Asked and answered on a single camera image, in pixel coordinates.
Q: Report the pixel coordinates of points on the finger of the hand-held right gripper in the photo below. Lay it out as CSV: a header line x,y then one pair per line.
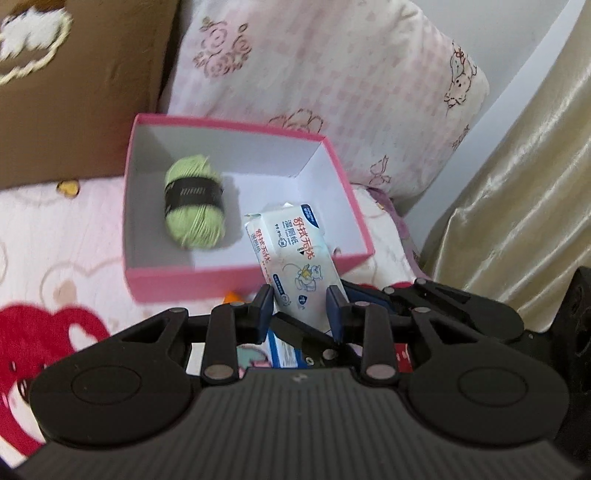
x,y
295,328
475,309

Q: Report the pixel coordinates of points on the pink checked pillow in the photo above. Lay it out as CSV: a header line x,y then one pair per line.
x,y
346,92

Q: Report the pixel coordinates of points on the pink cardboard box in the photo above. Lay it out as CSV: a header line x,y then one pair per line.
x,y
184,284

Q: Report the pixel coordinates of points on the small white wipes pack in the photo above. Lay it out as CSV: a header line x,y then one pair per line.
x,y
295,258

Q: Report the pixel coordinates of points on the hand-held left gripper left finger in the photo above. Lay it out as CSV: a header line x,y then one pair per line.
x,y
262,314

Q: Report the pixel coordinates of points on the gold satin curtain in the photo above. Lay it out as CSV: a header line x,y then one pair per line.
x,y
508,207

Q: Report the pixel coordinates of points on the blue wet wipes pack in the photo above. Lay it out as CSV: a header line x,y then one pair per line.
x,y
284,353

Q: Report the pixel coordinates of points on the orange makeup sponge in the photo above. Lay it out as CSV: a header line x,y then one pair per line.
x,y
233,297

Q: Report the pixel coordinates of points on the brown embroidered pillow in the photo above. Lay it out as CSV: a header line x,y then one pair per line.
x,y
92,115

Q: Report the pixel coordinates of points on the green yarn ball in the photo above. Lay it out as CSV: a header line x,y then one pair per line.
x,y
194,221

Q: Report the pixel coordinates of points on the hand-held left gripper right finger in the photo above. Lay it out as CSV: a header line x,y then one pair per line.
x,y
333,314

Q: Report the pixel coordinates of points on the red bear printed blanket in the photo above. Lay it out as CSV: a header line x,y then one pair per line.
x,y
55,249

